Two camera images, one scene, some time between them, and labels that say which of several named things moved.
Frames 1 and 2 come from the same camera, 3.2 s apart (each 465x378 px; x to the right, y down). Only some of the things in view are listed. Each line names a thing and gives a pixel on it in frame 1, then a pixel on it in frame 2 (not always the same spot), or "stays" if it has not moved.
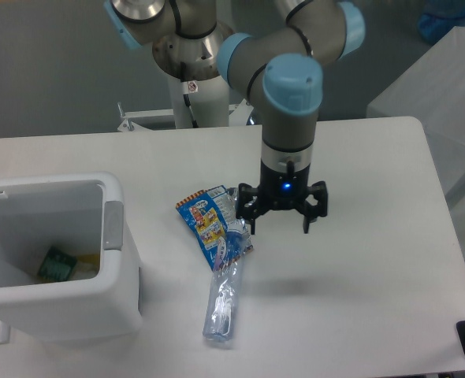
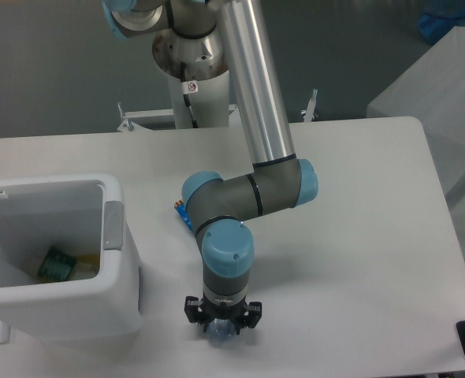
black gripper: [281, 190] -> [237, 311]
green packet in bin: [57, 265] stays
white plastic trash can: [53, 257] stays
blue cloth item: [439, 16] stays
